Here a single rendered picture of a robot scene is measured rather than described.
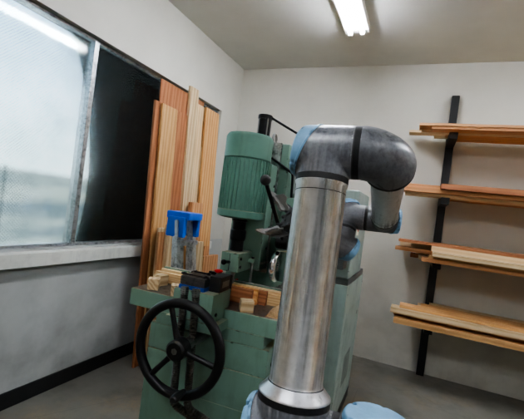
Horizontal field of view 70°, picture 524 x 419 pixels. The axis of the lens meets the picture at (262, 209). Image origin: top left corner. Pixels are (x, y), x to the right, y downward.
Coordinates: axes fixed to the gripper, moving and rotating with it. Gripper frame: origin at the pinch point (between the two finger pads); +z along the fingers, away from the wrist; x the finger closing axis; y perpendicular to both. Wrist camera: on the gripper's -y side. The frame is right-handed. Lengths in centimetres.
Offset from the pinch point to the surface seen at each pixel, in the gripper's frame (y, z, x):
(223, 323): -11.3, -3.2, 36.3
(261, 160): -2.5, 4.3, -19.6
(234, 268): -19.4, -3.7, 15.6
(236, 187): -7.7, 8.4, -7.9
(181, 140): -160, 28, -108
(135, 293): -37, 23, 33
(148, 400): -43, 4, 64
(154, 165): -148, 39, -72
